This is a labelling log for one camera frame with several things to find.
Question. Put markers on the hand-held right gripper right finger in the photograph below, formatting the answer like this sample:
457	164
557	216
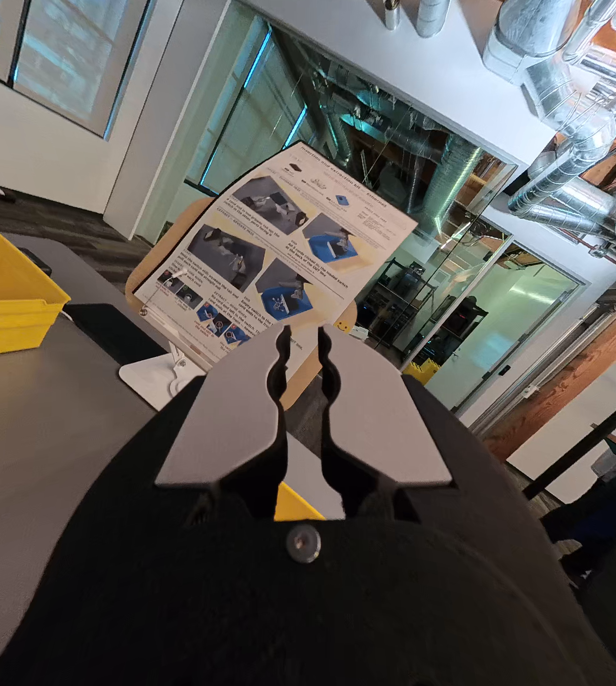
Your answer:
383	429

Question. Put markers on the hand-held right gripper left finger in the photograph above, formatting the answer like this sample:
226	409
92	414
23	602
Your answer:
222	429

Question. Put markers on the yellow bin with divider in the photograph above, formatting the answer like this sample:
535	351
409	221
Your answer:
294	506

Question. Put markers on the white stand base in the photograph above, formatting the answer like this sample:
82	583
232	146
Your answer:
147	375

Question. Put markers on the black table mat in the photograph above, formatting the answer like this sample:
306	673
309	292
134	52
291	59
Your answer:
109	327

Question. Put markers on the printed instruction sheet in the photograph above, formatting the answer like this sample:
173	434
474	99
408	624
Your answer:
265	241

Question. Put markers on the black pole stand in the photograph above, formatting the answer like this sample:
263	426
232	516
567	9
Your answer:
586	442

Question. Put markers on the wooden beam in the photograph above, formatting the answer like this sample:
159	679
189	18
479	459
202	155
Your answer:
581	370

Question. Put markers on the yellow plastic bin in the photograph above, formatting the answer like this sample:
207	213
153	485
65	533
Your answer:
7	321

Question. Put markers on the silver ventilation ducts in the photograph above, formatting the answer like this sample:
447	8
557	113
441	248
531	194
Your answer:
570	193

